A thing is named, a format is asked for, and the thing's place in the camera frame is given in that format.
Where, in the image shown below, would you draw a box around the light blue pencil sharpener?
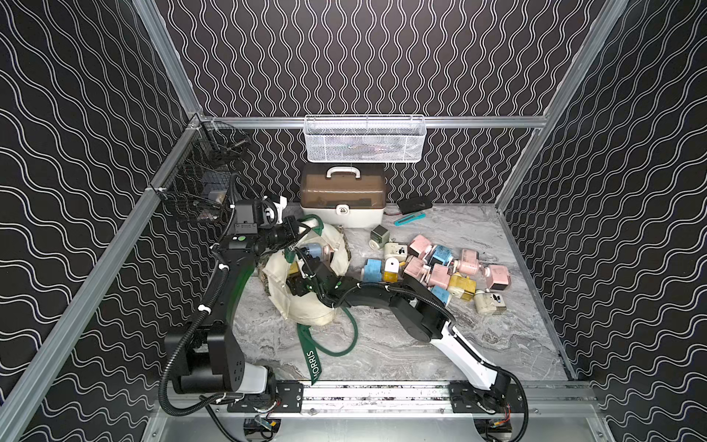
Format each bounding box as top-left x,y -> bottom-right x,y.
302,243 -> 324,259

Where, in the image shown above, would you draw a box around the cream tote bag green handles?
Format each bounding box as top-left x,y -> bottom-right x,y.
259,215 -> 359,383

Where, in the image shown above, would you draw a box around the blue rounded pencil sharpener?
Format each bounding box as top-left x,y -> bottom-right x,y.
361,259 -> 384,283

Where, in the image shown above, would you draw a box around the yellow pencil sharpener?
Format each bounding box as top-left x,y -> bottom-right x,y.
382,257 -> 401,283

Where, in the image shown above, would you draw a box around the green pencil sharpener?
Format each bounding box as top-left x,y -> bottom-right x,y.
368,225 -> 390,250

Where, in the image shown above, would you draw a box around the cream white pencil sharpener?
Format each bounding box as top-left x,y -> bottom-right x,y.
383,242 -> 409,263

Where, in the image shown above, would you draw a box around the pink boxy pencil sharpener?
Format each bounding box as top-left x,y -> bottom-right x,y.
402,256 -> 430,282

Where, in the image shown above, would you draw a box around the teal blue small sharpener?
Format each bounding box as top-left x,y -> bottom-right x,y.
431,285 -> 451,306

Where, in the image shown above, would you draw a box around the blue square pencil sharpener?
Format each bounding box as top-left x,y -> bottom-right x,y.
428,245 -> 454,266

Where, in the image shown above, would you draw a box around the olive yellow square sharpener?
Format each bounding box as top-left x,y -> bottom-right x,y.
447,273 -> 477,301

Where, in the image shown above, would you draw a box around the pink round pencil sharpener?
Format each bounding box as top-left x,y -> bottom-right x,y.
452,249 -> 481,277

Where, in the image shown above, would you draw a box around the cream cartoon pencil sharpener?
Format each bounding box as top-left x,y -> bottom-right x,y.
474,291 -> 507,316

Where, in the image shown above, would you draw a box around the pink square pencil sharpener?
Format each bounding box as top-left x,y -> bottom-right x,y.
483,264 -> 511,291

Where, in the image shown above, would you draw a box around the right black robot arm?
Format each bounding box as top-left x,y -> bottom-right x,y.
285,256 -> 528,414

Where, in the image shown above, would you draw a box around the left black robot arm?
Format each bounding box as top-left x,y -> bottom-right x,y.
158,215 -> 311,416

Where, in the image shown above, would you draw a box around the brown lid white toolbox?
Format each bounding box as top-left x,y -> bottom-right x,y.
300,163 -> 387,228

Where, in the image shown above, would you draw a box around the black battery pack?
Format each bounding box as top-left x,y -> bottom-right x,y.
397,195 -> 433,215

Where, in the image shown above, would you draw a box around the teal utility knife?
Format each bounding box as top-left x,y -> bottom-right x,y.
394,212 -> 426,227

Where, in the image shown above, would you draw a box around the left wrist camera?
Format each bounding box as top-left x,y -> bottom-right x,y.
229,198 -> 283,235

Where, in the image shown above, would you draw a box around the black wire basket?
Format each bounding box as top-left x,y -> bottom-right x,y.
158,123 -> 252,224

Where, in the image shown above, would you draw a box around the white wire mesh basket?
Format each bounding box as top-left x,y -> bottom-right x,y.
303,115 -> 427,163

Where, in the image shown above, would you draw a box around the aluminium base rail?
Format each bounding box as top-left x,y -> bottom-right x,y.
220,378 -> 609,419

